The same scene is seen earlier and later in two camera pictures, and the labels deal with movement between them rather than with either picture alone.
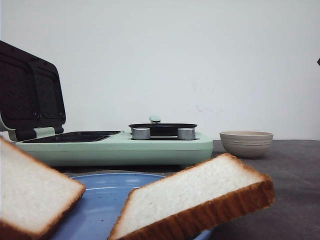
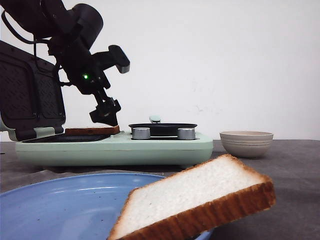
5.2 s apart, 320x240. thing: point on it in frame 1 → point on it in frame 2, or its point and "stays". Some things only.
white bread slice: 176,207 stays
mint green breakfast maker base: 116,148 stays
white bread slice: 34,196 → 92,131
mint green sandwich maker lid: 31,95 stays
